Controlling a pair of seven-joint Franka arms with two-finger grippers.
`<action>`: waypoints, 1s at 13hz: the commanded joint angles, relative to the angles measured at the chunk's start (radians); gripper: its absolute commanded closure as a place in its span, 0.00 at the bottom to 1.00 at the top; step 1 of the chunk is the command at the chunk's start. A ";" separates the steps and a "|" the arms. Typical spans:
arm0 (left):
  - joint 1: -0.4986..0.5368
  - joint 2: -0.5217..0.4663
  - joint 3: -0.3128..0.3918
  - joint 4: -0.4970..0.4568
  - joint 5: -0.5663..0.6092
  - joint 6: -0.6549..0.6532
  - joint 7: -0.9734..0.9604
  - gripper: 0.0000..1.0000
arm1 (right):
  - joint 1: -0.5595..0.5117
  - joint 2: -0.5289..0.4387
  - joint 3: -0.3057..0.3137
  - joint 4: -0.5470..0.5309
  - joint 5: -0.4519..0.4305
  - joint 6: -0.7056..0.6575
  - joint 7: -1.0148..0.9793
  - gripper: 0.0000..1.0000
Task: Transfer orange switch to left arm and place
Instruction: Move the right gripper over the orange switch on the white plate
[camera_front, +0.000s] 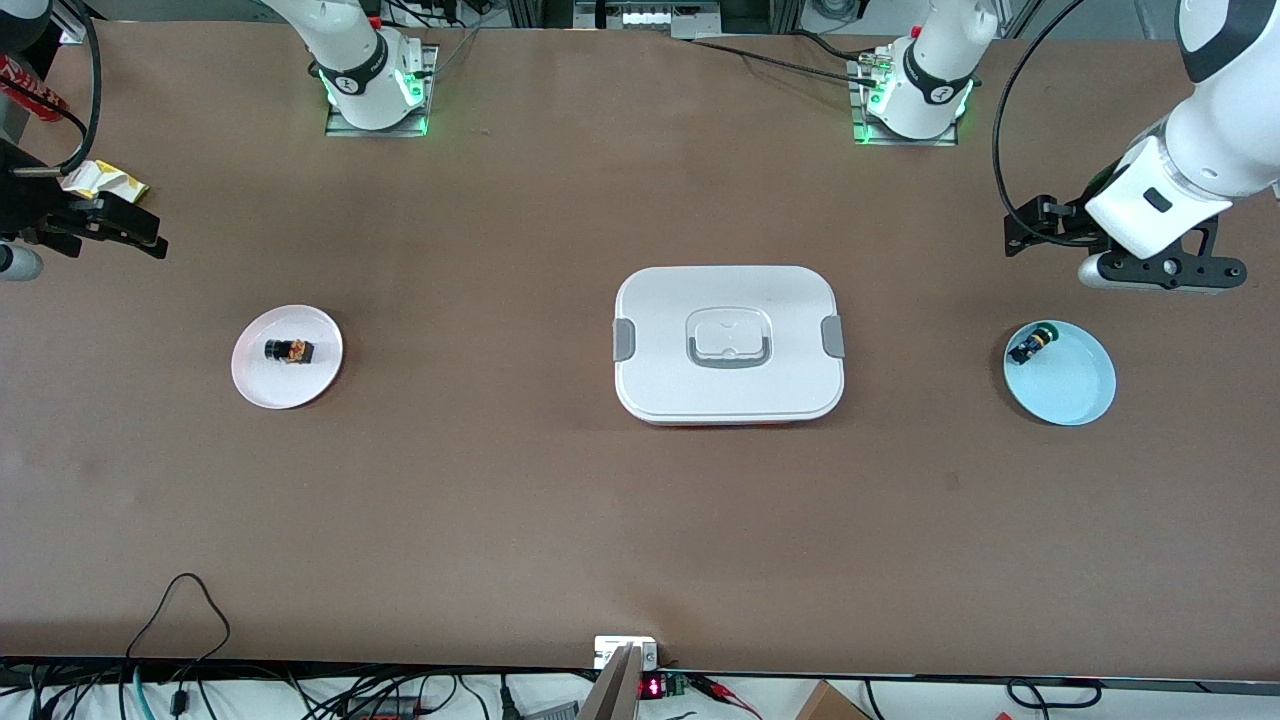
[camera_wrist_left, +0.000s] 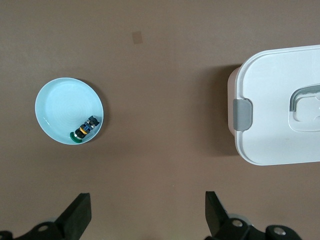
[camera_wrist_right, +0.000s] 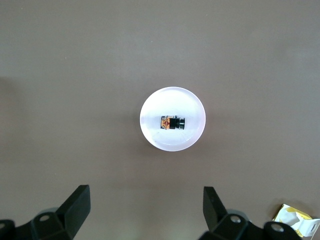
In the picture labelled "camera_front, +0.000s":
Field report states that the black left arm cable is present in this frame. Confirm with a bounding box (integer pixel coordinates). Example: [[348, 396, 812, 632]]
[[992, 0, 1093, 247]]

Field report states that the black cable across table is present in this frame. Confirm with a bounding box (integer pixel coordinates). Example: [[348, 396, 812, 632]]
[[688, 38, 883, 79]]

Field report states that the grey power strip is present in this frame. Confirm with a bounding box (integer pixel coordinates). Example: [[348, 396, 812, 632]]
[[574, 0, 723, 33]]

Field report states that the brown cardboard box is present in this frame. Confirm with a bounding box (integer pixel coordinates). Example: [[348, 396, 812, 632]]
[[795, 680, 873, 720]]

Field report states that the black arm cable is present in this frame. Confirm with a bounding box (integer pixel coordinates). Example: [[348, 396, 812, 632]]
[[58, 0, 103, 177], [992, 0, 1093, 247]]

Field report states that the white box with grey handle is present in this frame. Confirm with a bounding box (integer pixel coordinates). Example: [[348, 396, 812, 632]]
[[613, 265, 846, 428]]

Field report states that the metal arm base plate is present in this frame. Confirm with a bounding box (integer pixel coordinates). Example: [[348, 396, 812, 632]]
[[325, 45, 439, 138], [850, 55, 959, 147]]

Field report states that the black left camera bracket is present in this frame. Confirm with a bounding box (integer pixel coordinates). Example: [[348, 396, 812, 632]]
[[1095, 215, 1249, 296]]

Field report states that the grey metal profile bar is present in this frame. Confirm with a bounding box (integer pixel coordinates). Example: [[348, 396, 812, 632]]
[[578, 645, 642, 720]]

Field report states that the red can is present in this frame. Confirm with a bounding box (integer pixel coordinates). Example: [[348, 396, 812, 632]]
[[0, 55, 71, 123]]

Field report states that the thin black looped cable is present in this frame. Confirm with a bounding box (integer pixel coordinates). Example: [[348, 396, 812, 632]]
[[123, 573, 232, 669]]

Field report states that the yellow snack packet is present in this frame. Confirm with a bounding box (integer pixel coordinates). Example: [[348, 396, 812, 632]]
[[60, 160, 149, 207]]

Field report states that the small white device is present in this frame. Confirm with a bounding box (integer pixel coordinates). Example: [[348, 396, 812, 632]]
[[594, 636, 658, 670]]

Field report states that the light blue round plate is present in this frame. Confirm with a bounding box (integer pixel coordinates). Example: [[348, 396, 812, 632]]
[[1003, 320, 1117, 427]]

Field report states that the red and black clip lead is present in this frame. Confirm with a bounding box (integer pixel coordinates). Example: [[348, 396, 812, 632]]
[[688, 674, 763, 719]]

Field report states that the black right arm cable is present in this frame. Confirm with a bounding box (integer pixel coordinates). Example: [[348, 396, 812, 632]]
[[58, 0, 103, 177]]

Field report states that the pink round plate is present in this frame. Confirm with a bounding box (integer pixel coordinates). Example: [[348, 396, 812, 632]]
[[231, 305, 344, 410]]

